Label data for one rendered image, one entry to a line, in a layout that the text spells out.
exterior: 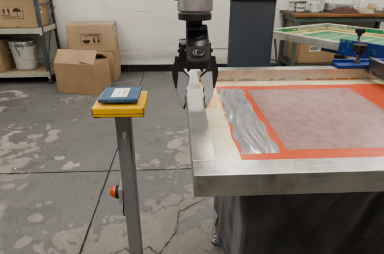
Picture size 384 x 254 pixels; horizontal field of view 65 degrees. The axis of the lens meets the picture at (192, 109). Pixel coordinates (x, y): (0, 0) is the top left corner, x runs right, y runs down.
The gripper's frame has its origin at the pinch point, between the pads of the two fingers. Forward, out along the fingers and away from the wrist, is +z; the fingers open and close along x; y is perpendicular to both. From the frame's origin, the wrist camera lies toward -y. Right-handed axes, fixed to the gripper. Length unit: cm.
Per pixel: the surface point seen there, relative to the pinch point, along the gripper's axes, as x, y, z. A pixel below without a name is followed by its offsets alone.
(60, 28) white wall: 169, 380, 34
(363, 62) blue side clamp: -56, 29, -2
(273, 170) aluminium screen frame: -9.8, -28.5, -1.0
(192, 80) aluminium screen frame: -0.1, 15.0, -0.9
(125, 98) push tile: 17.1, 7.3, 1.1
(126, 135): 18.4, 9.9, 12.8
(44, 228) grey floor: 78, 66, 98
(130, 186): 18.6, 9.9, 29.8
